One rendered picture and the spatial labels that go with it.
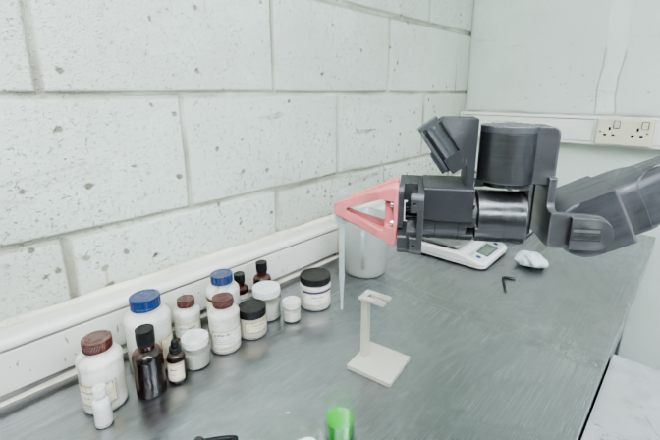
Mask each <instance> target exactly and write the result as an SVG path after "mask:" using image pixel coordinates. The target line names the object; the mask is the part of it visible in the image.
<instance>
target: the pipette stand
mask: <svg viewBox="0 0 660 440"><path fill-rule="evenodd" d="M372 297H373V298H372ZM358 299H359V300H361V322H360V352H359V353H358V354H357V355H356V356H355V357H354V358H353V359H352V360H351V361H350V362H349V363H348V364H347V369H349V370H351V371H353V372H355V373H358V374H360V375H362V376H364V377H366V378H369V379H371V380H373V381H375V382H378V383H380V384H382V385H384V386H386V387H389V388H390V387H391V386H392V384H393V383H394V382H395V380H396V379H397V378H398V376H399V375H400V373H401V372H402V371H403V369H404V368H405V367H406V365H407V364H408V363H409V361H410V358H411V357H409V356H406V355H404V354H401V353H399V352H396V351H393V350H391V349H388V348H386V347H383V346H381V345H378V344H375V343H373V342H370V341H369V334H370V304H371V303H372V304H375V305H378V306H381V307H384V306H385V305H386V302H389V301H390V300H391V299H392V297H390V296H386V295H383V294H380V293H377V292H373V291H370V290H366V291H365V292H364V293H363V294H361V295H360V296H359V297H358ZM382 300H383V301H382ZM384 301H386V302H384Z"/></svg>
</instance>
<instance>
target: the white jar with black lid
mask: <svg viewBox="0 0 660 440"><path fill-rule="evenodd" d="M330 280H331V274H330V272H329V271H328V270H327V269H324V268H319V267H312V268H307V269H305V270H303V271H302V272H301V274H300V299H301V306H302V307H303V308H304V309H306V310H310V311H319V310H323V309H326V308H327V307H328V306H329V305H330V304H331V281H330Z"/></svg>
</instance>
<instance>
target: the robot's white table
mask: <svg viewBox="0 0 660 440"><path fill-rule="evenodd" d="M580 440H660V371H659V370H657V369H654V368H651V367H649V366H646V365H643V364H640V363H638V362H635V361H632V360H629V359H627V358H624V357H620V356H617V355H612V358H611V361H610V363H609V366H608V368H607V371H606V374H605V376H604V379H603V382H602V384H601V387H600V390H599V392H598V395H597V397H596V400H595V403H594V405H593V408H592V411H591V413H590V416H589V419H588V421H587V424H586V427H585V429H584V431H583V434H582V436H581V439H580Z"/></svg>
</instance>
